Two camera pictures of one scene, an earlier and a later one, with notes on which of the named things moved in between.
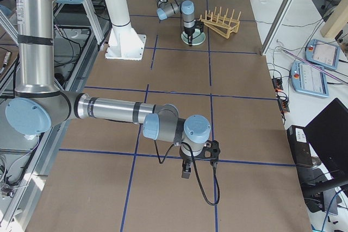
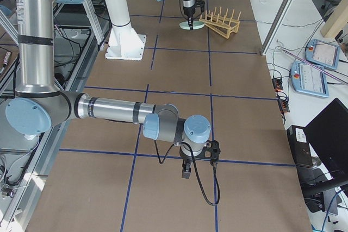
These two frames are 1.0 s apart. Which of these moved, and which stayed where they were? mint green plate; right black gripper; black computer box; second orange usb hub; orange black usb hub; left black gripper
Moved: left black gripper; mint green plate
Stayed: second orange usb hub; right black gripper; orange black usb hub; black computer box
